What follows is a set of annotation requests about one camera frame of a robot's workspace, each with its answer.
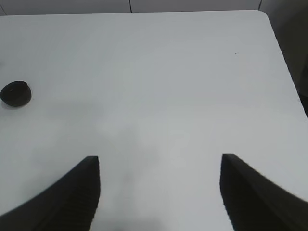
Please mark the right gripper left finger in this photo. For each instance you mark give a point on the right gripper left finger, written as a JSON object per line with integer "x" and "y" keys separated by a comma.
{"x": 69, "y": 204}

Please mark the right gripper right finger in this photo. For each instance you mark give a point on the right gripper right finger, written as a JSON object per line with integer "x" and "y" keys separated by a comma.
{"x": 254, "y": 203}

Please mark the small black teacup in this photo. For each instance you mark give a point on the small black teacup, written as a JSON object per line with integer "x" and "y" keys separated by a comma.
{"x": 16, "y": 94}

